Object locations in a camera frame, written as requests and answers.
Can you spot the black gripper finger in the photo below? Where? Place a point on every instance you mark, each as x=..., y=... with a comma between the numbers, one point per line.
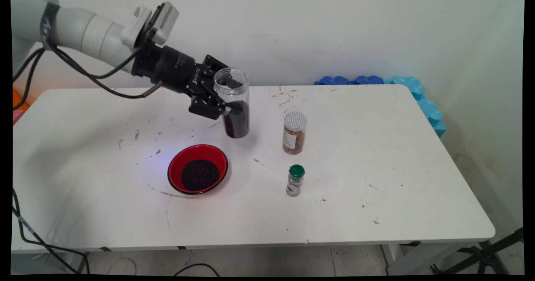
x=207, y=107
x=213, y=63

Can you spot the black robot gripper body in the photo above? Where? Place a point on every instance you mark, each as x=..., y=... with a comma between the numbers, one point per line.
x=175, y=70

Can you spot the clear jar with black seeds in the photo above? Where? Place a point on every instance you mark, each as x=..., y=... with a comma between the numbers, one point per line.
x=236, y=124

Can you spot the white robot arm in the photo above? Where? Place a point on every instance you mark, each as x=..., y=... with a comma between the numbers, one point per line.
x=92, y=34

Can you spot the red bowl black rim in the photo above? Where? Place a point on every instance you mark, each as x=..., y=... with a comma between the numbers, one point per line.
x=177, y=162

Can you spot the black seeds pile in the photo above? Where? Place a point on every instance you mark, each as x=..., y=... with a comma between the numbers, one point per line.
x=199, y=175

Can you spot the labelled jar of brown nuts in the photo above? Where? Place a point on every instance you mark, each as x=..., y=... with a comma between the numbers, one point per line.
x=294, y=136

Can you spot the small spice bottle green cap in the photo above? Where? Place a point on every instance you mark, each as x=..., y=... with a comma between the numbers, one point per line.
x=296, y=178

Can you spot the dark blue foam piece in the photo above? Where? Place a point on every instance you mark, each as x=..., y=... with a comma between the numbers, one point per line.
x=332, y=80
x=368, y=80

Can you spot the orange foam mat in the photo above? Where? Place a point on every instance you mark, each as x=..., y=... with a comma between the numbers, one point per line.
x=20, y=102

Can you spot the pink foam mat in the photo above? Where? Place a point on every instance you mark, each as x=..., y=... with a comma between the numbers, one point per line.
x=17, y=116

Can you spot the white table leg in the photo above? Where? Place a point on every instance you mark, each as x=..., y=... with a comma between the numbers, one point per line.
x=75, y=262

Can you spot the light blue foam strip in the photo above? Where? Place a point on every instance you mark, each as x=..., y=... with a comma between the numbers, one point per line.
x=428, y=107

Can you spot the black tripod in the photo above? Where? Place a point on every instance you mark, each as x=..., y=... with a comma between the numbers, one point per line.
x=480, y=256

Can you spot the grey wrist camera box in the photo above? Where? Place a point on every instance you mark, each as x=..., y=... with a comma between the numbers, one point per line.
x=159, y=19

